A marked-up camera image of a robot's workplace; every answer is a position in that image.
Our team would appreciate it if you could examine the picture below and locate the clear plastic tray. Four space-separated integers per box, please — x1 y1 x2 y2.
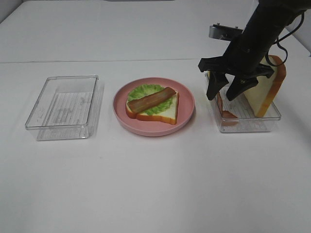
25 75 104 141
210 84 281 133

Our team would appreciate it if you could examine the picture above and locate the clear plastic right tray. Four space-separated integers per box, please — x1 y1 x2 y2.
210 84 281 133

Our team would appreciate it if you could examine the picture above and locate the bread slice tray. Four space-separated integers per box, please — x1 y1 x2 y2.
244 64 286 117
125 91 179 125

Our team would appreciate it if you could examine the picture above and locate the bacon strip tray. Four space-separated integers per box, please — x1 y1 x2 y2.
216 92 238 126
127 87 176 113

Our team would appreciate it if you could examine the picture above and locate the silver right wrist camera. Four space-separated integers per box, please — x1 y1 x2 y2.
208 23 243 41

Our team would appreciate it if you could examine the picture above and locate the clear plastic left tray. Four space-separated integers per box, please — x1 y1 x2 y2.
25 75 104 141

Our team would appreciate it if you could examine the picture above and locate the green lettuce leaf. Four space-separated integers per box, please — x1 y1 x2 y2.
127 84 176 116

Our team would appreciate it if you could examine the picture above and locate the pink round plate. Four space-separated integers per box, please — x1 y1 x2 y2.
113 77 195 136

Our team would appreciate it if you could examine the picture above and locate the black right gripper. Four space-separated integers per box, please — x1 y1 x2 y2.
198 39 274 101

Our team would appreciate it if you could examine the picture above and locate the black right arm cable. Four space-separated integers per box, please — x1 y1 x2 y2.
266 11 305 67

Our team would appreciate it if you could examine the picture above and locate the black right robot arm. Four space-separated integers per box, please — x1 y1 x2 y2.
198 0 311 100

